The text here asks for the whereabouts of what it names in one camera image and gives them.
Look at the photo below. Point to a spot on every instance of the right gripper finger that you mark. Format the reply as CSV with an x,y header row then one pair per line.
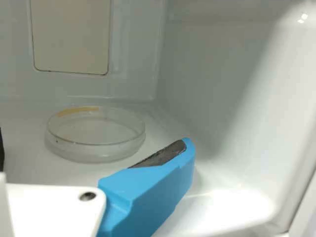
x,y
148,187

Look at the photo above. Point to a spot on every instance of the petri dish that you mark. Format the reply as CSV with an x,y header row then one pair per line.
x,y
96,138

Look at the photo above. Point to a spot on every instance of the white incubator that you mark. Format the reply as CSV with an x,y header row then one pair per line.
x,y
222,74

